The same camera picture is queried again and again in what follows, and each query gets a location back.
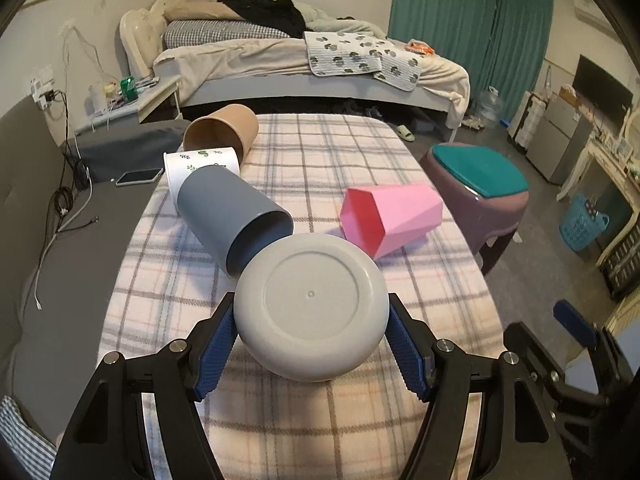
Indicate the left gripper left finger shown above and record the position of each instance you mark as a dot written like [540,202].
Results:
[106,438]

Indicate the green slipper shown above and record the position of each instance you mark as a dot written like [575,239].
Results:
[404,133]

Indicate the patterned white mat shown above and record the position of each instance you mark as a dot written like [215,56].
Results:
[343,53]

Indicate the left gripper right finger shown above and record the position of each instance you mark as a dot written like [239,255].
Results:
[516,437]

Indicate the grey sofa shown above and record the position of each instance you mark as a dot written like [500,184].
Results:
[55,288]

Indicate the wall power socket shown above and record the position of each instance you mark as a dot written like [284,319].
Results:
[41,87]

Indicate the black clothing on bed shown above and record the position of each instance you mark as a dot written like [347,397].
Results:
[278,14]

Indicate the bed with beige sheets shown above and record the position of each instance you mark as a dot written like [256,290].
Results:
[218,56]

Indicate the green can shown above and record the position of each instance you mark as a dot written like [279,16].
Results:
[128,89]

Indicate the white bedside table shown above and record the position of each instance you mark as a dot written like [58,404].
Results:
[142,108]

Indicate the striped grey pillow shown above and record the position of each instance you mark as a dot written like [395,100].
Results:
[191,33]

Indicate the white plastic cup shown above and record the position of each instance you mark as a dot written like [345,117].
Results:
[311,307]

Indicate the white green printed cup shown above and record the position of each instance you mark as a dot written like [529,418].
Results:
[179,165]

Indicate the plaid tablecloth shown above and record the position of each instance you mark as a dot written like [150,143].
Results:
[362,425]

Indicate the checkered blue cloth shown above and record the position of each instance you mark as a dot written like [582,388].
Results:
[34,453]

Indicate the blue laundry basket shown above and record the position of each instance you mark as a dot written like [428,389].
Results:
[582,223]

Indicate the purple stool teal cushion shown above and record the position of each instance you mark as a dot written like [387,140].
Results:
[485,193]

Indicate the grey blue plastic cup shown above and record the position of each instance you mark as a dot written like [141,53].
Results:
[232,220]

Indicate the teal curtain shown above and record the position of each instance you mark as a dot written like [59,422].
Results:
[500,43]

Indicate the black television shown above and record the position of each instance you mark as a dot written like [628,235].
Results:
[608,95]

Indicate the smartphone on sofa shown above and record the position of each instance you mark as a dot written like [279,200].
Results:
[139,177]

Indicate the pink angular cup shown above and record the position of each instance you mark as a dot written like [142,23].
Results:
[383,218]

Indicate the clear water jug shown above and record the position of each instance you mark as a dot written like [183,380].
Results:
[489,106]

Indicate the brown paper cup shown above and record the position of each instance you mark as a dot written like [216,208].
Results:
[233,126]

